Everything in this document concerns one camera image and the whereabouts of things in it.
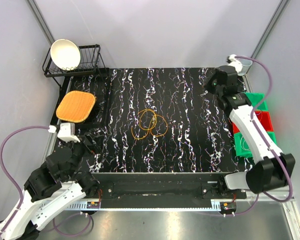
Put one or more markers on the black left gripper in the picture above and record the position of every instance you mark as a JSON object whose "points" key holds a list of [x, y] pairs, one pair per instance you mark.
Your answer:
{"points": [[97, 141]]}

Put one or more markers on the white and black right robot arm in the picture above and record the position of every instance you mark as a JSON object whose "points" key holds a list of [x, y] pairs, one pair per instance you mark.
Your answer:
{"points": [[272, 168]]}

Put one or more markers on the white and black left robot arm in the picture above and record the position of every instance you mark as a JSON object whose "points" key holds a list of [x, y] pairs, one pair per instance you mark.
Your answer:
{"points": [[49, 190]]}

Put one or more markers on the orange woven basket tray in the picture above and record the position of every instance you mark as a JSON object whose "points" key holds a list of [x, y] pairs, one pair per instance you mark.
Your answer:
{"points": [[75, 106]]}

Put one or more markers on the black tray under basket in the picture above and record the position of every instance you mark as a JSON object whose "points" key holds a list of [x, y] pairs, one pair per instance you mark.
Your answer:
{"points": [[97, 84]]}

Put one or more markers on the black marbled mat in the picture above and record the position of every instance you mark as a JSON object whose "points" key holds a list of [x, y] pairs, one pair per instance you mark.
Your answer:
{"points": [[162, 120]]}

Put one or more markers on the white bowl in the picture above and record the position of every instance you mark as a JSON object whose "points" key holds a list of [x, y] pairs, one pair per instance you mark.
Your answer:
{"points": [[65, 54]]}

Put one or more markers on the green bin near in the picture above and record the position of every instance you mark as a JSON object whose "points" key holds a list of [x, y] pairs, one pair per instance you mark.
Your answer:
{"points": [[241, 146]]}

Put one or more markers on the green bin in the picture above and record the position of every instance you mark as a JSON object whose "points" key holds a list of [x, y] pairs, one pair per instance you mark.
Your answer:
{"points": [[241, 146], [255, 98]]}

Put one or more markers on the green bin far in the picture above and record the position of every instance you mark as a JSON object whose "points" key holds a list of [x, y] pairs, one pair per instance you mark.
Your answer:
{"points": [[255, 98]]}

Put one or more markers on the white mug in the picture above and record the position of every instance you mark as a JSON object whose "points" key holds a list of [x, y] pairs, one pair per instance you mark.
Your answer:
{"points": [[246, 64]]}

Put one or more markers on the red bin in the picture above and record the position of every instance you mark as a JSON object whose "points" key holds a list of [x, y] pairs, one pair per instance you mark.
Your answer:
{"points": [[265, 120]]}

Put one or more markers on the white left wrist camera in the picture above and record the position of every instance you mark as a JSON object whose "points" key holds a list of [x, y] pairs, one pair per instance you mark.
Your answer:
{"points": [[65, 132]]}

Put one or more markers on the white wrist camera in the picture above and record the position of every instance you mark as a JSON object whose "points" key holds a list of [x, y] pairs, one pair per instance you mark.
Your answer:
{"points": [[233, 62], [65, 132]]}

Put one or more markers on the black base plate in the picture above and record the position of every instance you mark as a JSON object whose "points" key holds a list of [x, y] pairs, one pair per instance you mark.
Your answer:
{"points": [[190, 191]]}

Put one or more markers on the black wire dish rack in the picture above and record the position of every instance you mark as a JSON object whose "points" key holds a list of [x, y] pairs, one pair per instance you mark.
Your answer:
{"points": [[91, 63]]}

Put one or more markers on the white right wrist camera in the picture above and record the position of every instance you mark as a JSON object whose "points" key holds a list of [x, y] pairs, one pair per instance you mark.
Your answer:
{"points": [[233, 62]]}

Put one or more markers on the aluminium frame rail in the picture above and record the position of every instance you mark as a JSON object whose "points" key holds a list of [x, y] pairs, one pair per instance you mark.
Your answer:
{"points": [[259, 217]]}

